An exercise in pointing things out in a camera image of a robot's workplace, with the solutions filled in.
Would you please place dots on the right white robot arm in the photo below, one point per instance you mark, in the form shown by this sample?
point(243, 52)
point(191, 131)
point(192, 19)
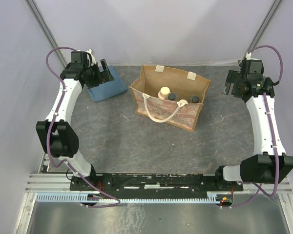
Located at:
point(269, 164)

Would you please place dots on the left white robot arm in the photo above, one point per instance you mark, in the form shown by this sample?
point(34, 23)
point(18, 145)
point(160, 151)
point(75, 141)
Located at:
point(57, 137)

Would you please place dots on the blue cloth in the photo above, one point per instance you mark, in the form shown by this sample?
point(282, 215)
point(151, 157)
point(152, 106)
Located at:
point(109, 89)

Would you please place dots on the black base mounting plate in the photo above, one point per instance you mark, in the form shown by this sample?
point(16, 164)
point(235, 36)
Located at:
point(201, 182)

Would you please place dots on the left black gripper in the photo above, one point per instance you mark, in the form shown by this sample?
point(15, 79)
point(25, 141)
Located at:
point(100, 74)

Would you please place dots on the clear bottle black cap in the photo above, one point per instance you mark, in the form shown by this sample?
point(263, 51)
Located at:
point(173, 97)

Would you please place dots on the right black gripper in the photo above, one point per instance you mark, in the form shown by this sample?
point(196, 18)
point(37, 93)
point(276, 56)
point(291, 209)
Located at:
point(233, 83)

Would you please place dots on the aluminium frame rail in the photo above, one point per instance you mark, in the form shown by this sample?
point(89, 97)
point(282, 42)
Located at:
point(59, 183)

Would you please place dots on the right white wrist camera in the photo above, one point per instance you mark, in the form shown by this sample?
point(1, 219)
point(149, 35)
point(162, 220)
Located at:
point(248, 56)

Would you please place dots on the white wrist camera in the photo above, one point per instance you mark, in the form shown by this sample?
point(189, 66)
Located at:
point(92, 60)
point(248, 56)

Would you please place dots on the clear square perfume bottle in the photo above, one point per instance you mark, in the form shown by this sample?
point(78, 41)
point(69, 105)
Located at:
point(193, 100)

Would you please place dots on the brown canvas tote bag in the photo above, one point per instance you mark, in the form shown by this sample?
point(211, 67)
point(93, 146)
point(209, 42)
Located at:
point(145, 90)

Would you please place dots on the peach lotion bottle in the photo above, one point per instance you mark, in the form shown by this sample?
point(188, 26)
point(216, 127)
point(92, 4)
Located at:
point(163, 93)

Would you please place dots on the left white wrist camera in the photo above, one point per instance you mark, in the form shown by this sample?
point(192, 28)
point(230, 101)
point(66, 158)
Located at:
point(92, 60)

